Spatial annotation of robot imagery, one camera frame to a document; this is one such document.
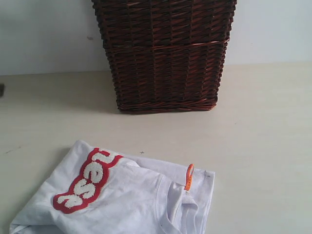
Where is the white t-shirt red logo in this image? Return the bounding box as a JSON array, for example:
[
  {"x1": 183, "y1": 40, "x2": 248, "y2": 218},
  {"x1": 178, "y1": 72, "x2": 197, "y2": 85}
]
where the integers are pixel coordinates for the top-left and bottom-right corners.
[{"x1": 9, "y1": 140, "x2": 215, "y2": 234}]

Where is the dark brown wicker basket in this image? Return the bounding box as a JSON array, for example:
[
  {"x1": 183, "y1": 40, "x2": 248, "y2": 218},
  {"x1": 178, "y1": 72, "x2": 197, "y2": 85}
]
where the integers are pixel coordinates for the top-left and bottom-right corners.
[{"x1": 93, "y1": 0, "x2": 237, "y2": 114}]

